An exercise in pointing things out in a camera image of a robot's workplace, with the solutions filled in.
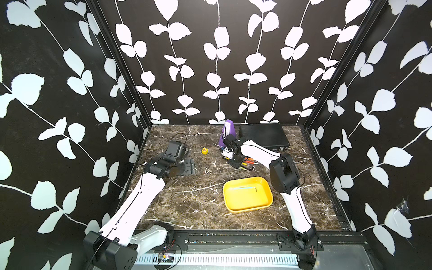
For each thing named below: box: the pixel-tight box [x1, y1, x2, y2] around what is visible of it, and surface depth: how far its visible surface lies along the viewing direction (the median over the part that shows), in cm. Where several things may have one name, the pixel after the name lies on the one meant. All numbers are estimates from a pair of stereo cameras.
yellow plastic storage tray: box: [222, 176, 274, 214], surface depth 88 cm
